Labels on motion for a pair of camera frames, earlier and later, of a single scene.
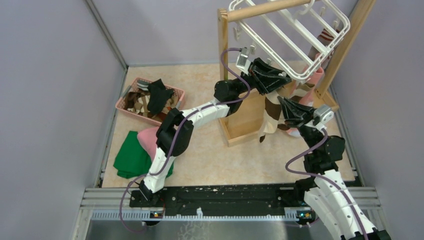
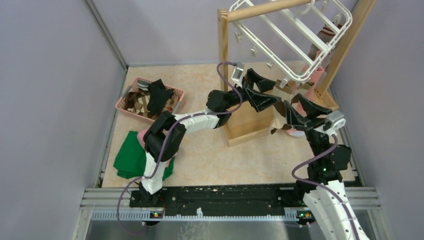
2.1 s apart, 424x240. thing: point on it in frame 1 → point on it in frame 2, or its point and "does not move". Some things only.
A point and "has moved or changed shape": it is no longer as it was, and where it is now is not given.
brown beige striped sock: [273, 117] has moved or changed shape
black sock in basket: [158, 96] does not move
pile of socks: [151, 99] does not move
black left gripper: [270, 78] → [259, 100]
